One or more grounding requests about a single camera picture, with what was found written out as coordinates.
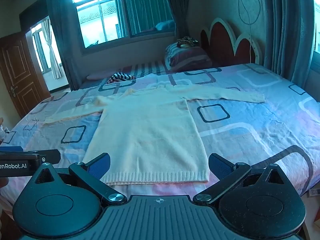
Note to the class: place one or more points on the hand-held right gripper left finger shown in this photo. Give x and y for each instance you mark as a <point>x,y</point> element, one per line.
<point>98,166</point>

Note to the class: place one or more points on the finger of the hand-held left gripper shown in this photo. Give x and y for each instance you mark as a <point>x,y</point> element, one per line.
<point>50,156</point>

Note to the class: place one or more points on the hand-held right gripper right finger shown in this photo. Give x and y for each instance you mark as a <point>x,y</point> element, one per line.
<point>221,166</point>

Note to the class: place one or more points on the cream knit sweater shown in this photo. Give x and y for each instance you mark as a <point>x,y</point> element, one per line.
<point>150,130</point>

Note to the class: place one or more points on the blanket with square pattern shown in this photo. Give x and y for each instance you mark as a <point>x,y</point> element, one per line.
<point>250,120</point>

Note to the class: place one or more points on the brown wooden door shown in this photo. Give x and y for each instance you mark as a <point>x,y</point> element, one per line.
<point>22,75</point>

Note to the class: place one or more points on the pink pillow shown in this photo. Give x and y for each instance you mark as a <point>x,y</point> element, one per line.
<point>96,76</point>

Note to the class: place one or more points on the black white red striped cloth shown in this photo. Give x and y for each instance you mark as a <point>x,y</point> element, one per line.
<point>120,77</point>

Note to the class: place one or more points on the white doorway curtain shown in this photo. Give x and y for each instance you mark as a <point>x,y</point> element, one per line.
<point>52,52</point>

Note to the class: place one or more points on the striped bed sheet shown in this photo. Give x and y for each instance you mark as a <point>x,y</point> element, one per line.
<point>145,68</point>

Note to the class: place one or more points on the striped pillow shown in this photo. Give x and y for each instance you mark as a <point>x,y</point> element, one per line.
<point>187,57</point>

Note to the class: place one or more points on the red and white headboard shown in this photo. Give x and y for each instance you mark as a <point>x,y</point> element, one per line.
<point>225,42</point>

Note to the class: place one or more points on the grey curtain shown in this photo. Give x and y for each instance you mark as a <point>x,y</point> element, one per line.
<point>63,30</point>
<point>285,25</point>
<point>175,2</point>

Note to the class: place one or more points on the patterned cloth bundle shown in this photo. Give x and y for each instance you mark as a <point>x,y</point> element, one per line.
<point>186,41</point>

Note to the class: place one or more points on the blue cushion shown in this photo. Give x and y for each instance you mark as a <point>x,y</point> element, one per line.
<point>165,25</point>

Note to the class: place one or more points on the large window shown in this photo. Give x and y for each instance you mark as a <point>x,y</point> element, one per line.
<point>105,12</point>

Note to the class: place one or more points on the side window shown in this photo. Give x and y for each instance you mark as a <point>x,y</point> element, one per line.
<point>317,17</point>

